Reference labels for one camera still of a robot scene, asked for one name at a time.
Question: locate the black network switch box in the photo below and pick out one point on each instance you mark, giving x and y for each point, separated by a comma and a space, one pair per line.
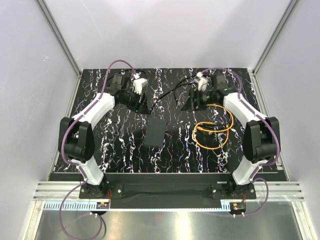
155, 133

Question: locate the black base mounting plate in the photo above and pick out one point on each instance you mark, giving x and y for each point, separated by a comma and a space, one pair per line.
209, 185

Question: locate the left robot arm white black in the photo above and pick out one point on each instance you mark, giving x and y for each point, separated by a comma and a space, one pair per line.
76, 142

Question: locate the aluminium frame rail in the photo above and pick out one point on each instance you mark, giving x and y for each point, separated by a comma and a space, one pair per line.
53, 190

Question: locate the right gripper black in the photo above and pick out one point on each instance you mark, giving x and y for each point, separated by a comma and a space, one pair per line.
190, 105

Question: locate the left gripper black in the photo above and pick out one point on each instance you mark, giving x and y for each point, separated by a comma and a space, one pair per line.
143, 108

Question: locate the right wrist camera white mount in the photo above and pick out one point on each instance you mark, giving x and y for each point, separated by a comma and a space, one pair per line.
201, 82

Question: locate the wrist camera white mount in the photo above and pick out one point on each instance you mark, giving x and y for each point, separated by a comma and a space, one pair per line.
201, 82
139, 84

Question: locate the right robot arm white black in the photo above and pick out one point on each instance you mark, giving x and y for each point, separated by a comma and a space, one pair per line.
261, 141

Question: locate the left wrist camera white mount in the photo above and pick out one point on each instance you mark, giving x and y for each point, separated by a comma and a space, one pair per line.
139, 84

